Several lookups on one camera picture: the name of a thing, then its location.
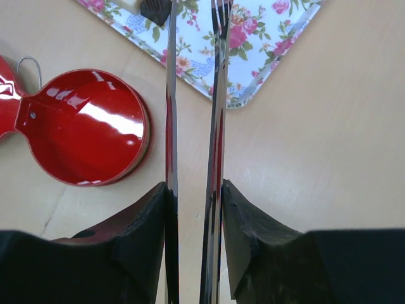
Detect metal serving tongs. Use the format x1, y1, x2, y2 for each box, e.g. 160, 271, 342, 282
165, 1, 233, 303

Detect floral rectangular tray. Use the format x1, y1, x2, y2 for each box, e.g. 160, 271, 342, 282
79, 1, 323, 109

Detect dark square chocolate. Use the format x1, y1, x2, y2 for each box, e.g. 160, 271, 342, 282
140, 0, 171, 27

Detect red round tin box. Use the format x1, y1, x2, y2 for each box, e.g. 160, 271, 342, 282
15, 69, 153, 187

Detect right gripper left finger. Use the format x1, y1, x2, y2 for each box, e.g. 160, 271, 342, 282
1, 182, 166, 303

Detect red tin lid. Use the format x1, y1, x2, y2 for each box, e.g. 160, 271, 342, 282
0, 56, 25, 139

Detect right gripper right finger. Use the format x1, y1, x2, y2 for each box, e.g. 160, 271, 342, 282
223, 180, 404, 303

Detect white cube chocolate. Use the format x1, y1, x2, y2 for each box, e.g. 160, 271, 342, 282
112, 0, 142, 15

